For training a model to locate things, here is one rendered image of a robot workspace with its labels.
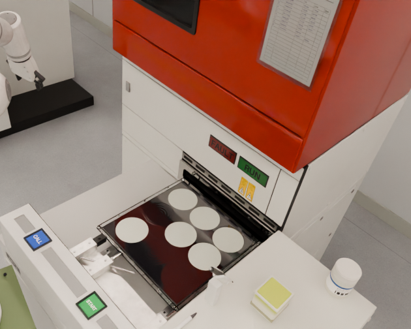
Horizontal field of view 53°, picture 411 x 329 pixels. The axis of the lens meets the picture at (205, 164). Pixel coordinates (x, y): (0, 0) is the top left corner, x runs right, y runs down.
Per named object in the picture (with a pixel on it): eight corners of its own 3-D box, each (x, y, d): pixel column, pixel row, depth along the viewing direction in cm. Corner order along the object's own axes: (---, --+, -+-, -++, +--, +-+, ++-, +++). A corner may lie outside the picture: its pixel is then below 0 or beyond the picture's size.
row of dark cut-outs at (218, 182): (182, 156, 152) (183, 151, 150) (276, 230, 132) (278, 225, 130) (181, 157, 152) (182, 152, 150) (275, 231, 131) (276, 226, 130)
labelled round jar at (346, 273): (332, 272, 120) (344, 252, 114) (353, 289, 117) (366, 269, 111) (319, 286, 116) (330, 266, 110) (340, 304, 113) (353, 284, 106)
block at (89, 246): (91, 242, 127) (90, 236, 125) (97, 249, 125) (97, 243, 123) (67, 256, 122) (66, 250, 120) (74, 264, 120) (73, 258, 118)
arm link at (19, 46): (0, 56, 143) (28, 57, 144) (-13, 27, 131) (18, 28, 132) (3, 38, 146) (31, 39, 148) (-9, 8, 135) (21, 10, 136)
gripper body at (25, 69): (-1, 52, 146) (8, 73, 156) (23, 64, 145) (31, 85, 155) (14, 39, 150) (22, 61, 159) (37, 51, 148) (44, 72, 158)
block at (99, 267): (106, 259, 123) (106, 253, 121) (113, 267, 121) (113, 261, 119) (82, 274, 118) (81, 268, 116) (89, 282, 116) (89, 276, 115)
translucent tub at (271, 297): (265, 288, 113) (271, 274, 109) (288, 307, 110) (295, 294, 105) (248, 305, 109) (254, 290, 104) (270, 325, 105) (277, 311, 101)
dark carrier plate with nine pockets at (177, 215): (183, 181, 150) (184, 180, 149) (256, 241, 134) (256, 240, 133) (102, 228, 129) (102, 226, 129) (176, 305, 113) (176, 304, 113)
